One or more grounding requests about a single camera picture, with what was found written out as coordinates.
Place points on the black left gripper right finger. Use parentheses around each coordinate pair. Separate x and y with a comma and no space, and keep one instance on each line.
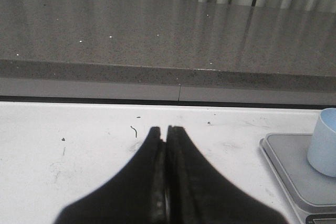
(198,193)

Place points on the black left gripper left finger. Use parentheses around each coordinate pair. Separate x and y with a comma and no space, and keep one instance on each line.
(136,194)

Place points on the light blue plastic cup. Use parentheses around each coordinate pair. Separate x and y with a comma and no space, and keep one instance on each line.
(321,152)

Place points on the silver electronic kitchen scale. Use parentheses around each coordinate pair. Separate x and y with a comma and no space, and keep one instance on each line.
(310,193)

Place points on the grey stone counter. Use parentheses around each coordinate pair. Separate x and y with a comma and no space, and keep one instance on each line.
(171,51)

